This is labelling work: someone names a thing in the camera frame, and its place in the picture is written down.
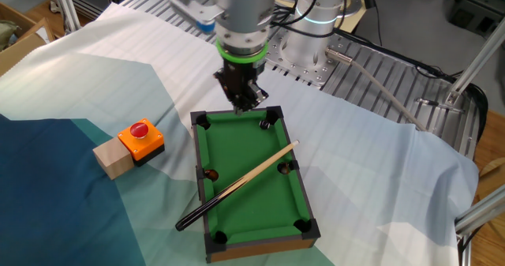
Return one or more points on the orange pool ball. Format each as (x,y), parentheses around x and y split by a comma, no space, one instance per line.
(285,169)

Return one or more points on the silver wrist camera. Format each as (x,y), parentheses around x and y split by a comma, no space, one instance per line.
(189,7)

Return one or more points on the black pool ball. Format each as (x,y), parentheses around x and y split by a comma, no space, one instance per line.
(264,125)

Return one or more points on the olive cloth bag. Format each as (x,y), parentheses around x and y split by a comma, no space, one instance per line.
(6,33)

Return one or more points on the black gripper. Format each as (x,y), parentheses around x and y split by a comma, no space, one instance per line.
(240,80)

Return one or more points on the orange emergency button box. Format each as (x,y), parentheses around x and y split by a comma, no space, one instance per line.
(146,145)

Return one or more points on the open cardboard box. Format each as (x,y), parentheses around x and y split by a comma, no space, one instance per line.
(19,47)

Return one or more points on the maroon pool ball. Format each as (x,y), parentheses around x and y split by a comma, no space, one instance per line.
(212,175)

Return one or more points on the mini green pool table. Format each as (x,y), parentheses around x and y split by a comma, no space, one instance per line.
(256,203)

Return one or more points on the blue white tablecloth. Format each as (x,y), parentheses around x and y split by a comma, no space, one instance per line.
(355,159)

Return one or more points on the aluminium frame post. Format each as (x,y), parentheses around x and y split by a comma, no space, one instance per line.
(65,5)
(473,62)
(481,212)

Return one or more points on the round wooden board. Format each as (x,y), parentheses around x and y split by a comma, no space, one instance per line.
(495,167)

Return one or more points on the plain wooden block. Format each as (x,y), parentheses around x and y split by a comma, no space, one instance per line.
(112,159)

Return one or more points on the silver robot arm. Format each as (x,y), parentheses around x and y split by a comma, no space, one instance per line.
(240,9)

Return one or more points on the wooden pool cue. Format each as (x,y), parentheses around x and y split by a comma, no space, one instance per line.
(236,184)

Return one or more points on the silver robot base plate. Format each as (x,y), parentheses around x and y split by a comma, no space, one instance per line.
(276,58)

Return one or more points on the dark equipment case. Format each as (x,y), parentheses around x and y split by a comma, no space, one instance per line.
(473,13)

